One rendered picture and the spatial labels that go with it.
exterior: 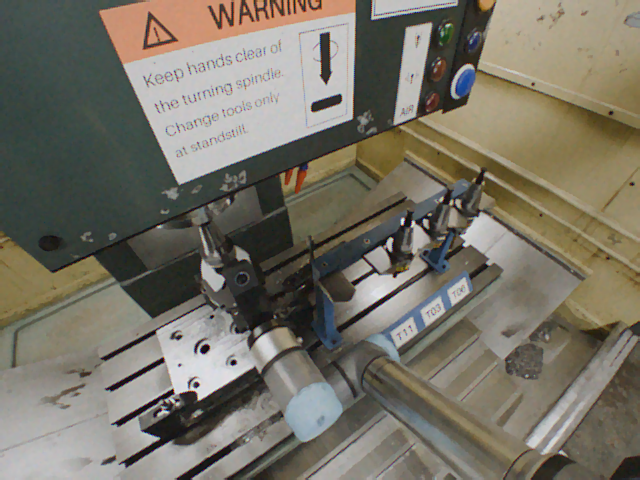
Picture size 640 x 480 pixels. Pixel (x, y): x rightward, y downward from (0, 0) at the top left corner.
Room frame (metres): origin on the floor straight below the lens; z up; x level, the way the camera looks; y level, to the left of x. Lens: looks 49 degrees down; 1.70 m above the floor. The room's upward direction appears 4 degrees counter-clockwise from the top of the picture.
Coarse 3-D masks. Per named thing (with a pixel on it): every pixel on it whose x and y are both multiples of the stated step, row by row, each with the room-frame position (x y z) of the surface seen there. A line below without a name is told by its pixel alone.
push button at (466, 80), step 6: (462, 72) 0.32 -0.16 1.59; (468, 72) 0.32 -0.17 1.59; (474, 72) 0.32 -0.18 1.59; (462, 78) 0.31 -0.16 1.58; (468, 78) 0.32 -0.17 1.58; (474, 78) 0.32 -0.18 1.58; (456, 84) 0.32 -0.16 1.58; (462, 84) 0.31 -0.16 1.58; (468, 84) 0.32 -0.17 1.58; (456, 90) 0.31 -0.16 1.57; (462, 90) 0.32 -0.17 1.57; (468, 90) 0.32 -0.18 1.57; (462, 96) 0.32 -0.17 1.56
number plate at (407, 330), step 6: (402, 324) 0.33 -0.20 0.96; (408, 324) 0.34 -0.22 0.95; (414, 324) 0.34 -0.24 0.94; (396, 330) 0.32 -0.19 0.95; (402, 330) 0.32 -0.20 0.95; (408, 330) 0.32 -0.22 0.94; (414, 330) 0.33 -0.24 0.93; (396, 336) 0.31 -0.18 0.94; (402, 336) 0.31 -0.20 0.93; (408, 336) 0.31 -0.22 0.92; (396, 342) 0.30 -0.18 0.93; (402, 342) 0.30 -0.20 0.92
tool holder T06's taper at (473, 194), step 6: (474, 180) 0.50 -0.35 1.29; (474, 186) 0.49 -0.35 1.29; (480, 186) 0.49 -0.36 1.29; (468, 192) 0.50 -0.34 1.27; (474, 192) 0.49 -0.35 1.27; (480, 192) 0.48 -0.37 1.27; (462, 198) 0.50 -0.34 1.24; (468, 198) 0.49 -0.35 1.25; (474, 198) 0.48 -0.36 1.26; (480, 198) 0.49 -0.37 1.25; (462, 204) 0.49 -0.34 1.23; (468, 204) 0.48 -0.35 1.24; (474, 204) 0.48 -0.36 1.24; (474, 210) 0.48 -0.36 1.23
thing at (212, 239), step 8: (208, 224) 0.35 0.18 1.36; (200, 232) 0.35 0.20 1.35; (208, 232) 0.34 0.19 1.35; (216, 232) 0.35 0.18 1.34; (208, 240) 0.34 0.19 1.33; (216, 240) 0.34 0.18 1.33; (224, 240) 0.36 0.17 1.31; (208, 248) 0.34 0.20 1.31; (216, 248) 0.34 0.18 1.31; (224, 248) 0.35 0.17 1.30; (216, 256) 0.34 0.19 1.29
